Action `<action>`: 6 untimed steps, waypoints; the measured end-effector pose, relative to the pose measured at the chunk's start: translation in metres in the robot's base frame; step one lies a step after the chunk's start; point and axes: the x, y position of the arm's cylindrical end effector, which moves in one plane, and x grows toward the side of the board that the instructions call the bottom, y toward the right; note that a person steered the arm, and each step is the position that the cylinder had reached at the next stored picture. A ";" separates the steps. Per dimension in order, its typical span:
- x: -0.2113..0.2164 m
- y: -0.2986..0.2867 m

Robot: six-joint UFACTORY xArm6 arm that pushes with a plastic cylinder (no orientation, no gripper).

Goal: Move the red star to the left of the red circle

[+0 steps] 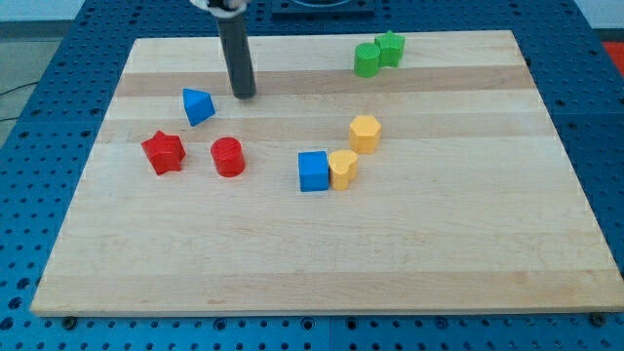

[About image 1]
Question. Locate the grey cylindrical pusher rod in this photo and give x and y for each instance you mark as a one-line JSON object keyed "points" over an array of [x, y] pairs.
{"points": [[235, 45]]}

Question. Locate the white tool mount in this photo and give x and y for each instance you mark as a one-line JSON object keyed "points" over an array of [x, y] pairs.
{"points": [[222, 9]]}

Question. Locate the red star block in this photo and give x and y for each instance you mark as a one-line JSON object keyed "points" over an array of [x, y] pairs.
{"points": [[164, 152]]}

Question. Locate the green star block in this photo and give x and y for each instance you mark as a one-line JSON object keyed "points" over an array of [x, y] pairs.
{"points": [[391, 46]]}

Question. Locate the blue triangle block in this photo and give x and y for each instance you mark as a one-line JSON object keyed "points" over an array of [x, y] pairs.
{"points": [[198, 106]]}

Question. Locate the red cylinder block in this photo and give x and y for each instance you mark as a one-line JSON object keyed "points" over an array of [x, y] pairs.
{"points": [[228, 156]]}

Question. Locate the green cylinder block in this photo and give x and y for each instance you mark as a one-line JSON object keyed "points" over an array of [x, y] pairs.
{"points": [[366, 60]]}

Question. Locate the yellow hexagon block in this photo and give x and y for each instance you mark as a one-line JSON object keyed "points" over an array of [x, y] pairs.
{"points": [[364, 134]]}

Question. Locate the blue cube block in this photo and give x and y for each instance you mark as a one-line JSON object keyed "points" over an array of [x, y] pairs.
{"points": [[313, 171]]}

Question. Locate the yellow heart block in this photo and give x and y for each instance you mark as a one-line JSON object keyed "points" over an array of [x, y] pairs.
{"points": [[343, 168]]}

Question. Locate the wooden board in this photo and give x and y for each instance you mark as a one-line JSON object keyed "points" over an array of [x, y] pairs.
{"points": [[468, 205]]}

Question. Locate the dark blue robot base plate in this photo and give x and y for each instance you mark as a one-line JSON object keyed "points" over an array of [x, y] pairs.
{"points": [[291, 8]]}

